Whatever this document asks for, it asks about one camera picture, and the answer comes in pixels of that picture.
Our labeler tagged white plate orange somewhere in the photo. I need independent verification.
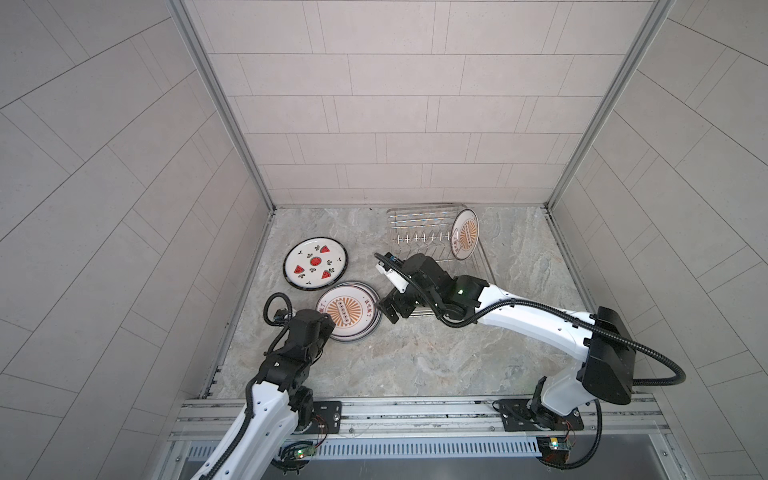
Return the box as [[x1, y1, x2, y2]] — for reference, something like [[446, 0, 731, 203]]
[[450, 209, 479, 261]]

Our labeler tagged white blue-rim watermelon plate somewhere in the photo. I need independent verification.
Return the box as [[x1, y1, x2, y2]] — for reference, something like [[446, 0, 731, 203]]
[[283, 237, 349, 291]]

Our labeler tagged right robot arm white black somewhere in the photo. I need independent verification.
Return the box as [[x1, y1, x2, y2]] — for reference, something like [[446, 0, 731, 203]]
[[375, 254, 635, 429]]

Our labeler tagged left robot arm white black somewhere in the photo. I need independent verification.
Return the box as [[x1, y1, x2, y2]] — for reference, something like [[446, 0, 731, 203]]
[[193, 309, 335, 479]]

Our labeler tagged left circuit board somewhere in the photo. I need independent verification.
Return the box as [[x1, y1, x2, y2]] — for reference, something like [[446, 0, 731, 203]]
[[280, 441, 317, 463]]

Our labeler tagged circuit board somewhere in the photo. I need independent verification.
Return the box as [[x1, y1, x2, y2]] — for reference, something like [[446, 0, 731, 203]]
[[536, 436, 574, 465], [280, 441, 317, 463]]

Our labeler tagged right circuit board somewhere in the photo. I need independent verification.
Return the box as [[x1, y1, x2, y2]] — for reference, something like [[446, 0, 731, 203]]
[[536, 436, 574, 465]]

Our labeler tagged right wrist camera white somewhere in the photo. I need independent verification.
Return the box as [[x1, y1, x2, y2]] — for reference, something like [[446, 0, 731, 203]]
[[376, 253, 409, 294]]

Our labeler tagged steel wire dish rack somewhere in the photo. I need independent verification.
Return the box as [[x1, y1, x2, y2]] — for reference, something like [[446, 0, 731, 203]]
[[387, 204, 496, 284]]

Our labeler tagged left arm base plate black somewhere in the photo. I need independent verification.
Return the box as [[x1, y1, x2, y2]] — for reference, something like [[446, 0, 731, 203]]
[[295, 401, 343, 435]]

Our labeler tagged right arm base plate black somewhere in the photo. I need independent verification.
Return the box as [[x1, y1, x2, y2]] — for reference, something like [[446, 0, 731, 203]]
[[492, 398, 584, 432]]

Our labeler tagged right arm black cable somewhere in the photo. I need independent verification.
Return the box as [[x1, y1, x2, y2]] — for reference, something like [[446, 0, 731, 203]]
[[374, 251, 688, 472]]

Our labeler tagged aluminium mounting rail frame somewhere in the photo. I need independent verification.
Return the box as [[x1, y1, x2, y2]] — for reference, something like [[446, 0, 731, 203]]
[[169, 393, 679, 465]]

